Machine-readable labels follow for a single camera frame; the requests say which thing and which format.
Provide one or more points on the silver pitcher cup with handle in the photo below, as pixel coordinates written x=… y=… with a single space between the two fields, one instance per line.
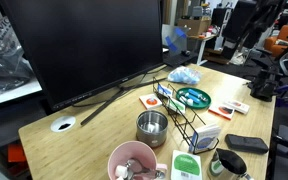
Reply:
x=227 y=165

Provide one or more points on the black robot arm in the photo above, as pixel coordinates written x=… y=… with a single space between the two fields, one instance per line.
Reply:
x=248 y=21

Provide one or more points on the white orange card packet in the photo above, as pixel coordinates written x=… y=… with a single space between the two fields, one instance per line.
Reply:
x=150 y=101

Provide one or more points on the black monitor stand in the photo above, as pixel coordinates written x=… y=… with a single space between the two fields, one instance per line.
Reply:
x=121 y=91

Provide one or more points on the blue white packet in rack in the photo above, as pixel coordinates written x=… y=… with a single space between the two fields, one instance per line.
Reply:
x=164 y=91

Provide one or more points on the green white packet in rack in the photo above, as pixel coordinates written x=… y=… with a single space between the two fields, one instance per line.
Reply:
x=176 y=106

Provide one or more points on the round steel container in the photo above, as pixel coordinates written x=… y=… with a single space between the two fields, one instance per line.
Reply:
x=152 y=128

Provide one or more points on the blue plastic bag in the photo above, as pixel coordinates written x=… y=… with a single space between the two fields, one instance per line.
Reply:
x=184 y=75

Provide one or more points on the green round tray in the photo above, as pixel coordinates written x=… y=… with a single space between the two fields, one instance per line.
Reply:
x=192 y=101

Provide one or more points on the blue white tube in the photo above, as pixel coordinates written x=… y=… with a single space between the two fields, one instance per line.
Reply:
x=198 y=95

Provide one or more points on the pink plastic mug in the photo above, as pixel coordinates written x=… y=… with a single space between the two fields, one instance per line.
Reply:
x=134 y=149

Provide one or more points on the white blue box in rack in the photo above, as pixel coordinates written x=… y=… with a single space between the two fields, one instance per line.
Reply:
x=204 y=137

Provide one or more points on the large black computer monitor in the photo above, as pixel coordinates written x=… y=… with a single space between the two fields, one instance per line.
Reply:
x=78 y=48

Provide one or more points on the cardboard box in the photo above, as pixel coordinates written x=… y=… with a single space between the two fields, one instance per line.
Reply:
x=196 y=27

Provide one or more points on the metal spoon in mug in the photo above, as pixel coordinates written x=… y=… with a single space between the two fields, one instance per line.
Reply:
x=137 y=169

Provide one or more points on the white marshmallow piece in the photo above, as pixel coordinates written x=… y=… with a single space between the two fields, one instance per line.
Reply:
x=121 y=171

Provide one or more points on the white red packet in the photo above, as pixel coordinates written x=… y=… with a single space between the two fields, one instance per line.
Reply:
x=222 y=110

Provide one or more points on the white green label box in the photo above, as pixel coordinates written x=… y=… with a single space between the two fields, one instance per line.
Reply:
x=185 y=166

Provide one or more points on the white packet far right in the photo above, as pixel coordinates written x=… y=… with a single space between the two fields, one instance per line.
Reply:
x=238 y=106

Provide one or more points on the black foam pad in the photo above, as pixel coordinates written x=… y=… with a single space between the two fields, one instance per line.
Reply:
x=246 y=144

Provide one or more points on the orange armchair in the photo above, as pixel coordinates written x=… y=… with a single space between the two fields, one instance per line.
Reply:
x=277 y=44

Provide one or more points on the gray plastic bag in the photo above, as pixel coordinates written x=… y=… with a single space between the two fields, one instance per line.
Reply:
x=14 y=70

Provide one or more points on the black wire rack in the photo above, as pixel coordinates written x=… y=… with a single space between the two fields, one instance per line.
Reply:
x=185 y=123

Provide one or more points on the white desk cable grommet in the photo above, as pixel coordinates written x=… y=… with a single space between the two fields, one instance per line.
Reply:
x=63 y=123

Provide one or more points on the black clamp mount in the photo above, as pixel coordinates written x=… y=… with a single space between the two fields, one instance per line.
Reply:
x=268 y=81

